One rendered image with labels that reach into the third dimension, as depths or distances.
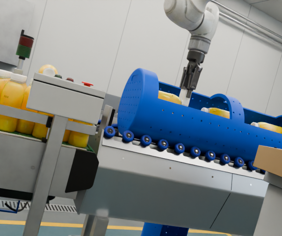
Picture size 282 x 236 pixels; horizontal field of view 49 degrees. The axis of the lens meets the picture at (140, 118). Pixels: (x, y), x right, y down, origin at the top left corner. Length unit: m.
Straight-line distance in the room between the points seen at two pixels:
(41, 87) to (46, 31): 3.63
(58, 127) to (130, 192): 0.45
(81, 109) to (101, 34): 3.84
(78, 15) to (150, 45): 1.21
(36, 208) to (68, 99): 0.33
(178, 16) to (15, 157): 0.77
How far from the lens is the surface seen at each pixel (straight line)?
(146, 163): 1.20
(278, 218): 1.06
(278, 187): 1.06
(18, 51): 1.56
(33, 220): 1.00
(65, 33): 4.54
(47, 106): 0.88
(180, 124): 1.21
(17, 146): 1.01
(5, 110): 1.02
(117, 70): 4.77
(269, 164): 0.99
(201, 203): 1.38
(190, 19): 1.27
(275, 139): 1.47
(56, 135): 0.92
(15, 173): 1.03
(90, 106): 0.89
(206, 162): 1.34
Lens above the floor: 1.09
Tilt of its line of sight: 2 degrees down
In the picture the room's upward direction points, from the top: 15 degrees clockwise
